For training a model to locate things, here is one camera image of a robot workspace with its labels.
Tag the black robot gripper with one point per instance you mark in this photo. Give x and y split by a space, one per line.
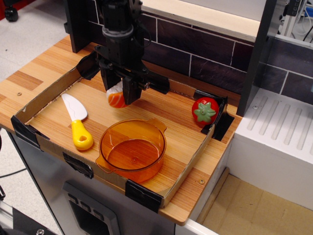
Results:
121 60

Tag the orange white toy sushi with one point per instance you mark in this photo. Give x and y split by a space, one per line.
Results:
115 96

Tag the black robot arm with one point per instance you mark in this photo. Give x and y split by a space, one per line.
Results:
120 19

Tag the orange transparent plastic pot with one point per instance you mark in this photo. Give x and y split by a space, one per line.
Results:
133 149

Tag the red toy tomato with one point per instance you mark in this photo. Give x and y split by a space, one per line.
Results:
205 110

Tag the grey toy oven front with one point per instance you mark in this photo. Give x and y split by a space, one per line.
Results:
83 206

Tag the white toy sink drainboard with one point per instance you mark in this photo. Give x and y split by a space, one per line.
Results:
272 147

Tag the yellow handled white toy knife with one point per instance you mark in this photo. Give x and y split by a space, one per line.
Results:
81 137

